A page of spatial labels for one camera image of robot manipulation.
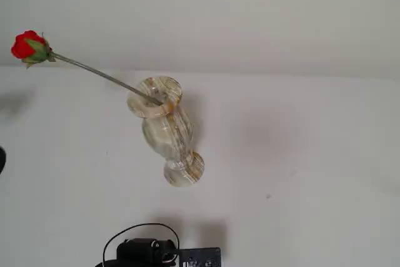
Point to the red artificial rose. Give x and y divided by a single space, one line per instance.
23 45

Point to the marbled onyx stone vase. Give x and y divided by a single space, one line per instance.
168 142

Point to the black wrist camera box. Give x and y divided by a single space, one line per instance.
200 257

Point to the black rounded camera housing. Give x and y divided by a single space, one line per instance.
2 160

